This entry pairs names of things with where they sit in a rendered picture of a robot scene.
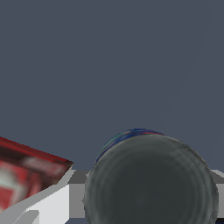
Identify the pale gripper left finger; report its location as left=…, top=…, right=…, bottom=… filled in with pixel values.
left=0, top=168, right=90, bottom=224

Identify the red printed box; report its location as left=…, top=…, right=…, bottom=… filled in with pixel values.
left=0, top=136, right=74, bottom=212

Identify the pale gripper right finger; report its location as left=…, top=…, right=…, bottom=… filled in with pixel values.
left=210, top=169, right=224, bottom=220

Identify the grey-topped blue can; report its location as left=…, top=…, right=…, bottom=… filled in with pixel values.
left=83, top=128, right=220, bottom=224

